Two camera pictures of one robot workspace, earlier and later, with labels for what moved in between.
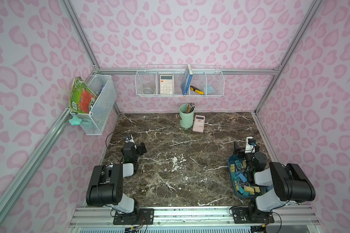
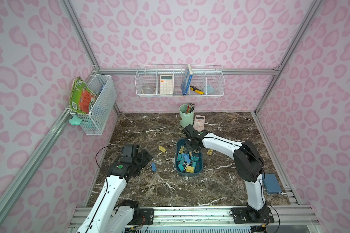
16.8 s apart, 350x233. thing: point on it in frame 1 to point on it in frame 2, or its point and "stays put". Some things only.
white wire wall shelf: (180, 80) stays put
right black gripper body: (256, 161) to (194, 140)
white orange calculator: (166, 84) stays put
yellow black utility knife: (198, 91) stays put
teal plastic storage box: (237, 167) to (188, 162)
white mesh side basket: (94, 123) stays put
